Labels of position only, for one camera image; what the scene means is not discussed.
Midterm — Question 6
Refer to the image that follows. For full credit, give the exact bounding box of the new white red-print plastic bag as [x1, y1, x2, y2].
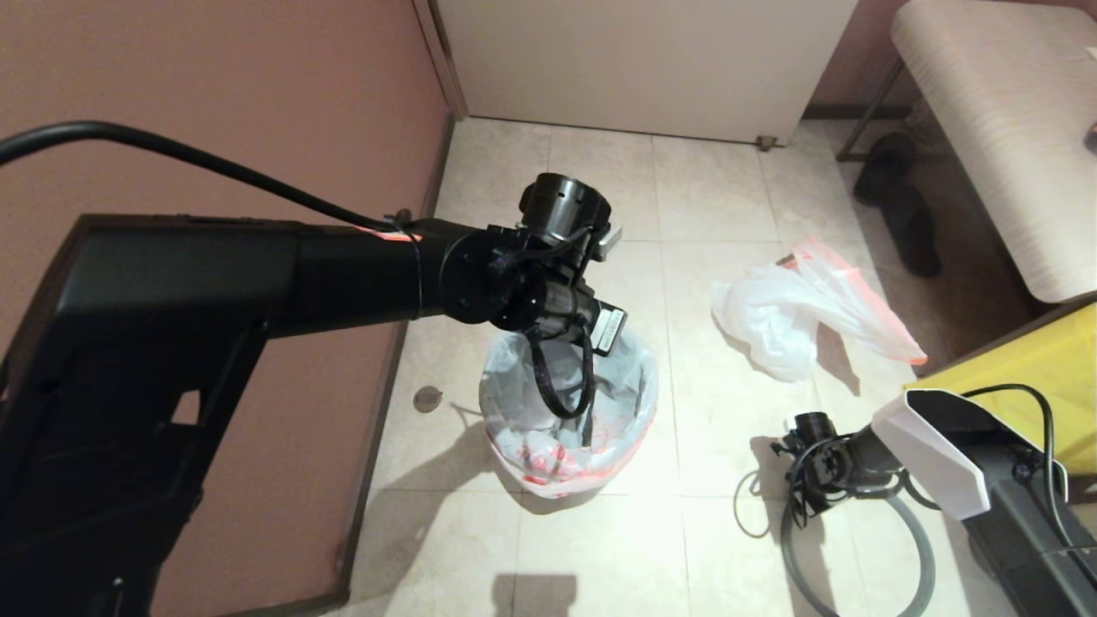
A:
[478, 326, 661, 500]

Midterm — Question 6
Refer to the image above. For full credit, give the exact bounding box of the grey bin retaining ring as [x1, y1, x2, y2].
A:
[778, 490, 937, 617]

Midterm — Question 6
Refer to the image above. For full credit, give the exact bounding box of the used white red-print trash bag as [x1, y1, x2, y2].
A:
[710, 237, 929, 384]

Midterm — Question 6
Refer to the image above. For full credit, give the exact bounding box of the yellow fabric bag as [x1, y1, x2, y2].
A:
[904, 302, 1097, 481]

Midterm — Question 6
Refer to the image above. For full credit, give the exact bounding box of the white door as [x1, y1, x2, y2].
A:
[433, 0, 858, 147]

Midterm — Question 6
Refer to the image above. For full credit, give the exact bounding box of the black slipper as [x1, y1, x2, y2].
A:
[854, 132, 916, 207]
[881, 183, 942, 278]

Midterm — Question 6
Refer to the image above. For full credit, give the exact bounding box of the grey metal bench leg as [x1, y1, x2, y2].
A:
[836, 62, 902, 164]

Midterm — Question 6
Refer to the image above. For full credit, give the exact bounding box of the beige wood-grain bench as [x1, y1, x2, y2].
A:
[891, 0, 1097, 304]

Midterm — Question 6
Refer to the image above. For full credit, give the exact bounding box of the beige door frame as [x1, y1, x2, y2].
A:
[413, 0, 471, 121]

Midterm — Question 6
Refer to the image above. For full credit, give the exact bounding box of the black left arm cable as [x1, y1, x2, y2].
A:
[0, 121, 598, 421]

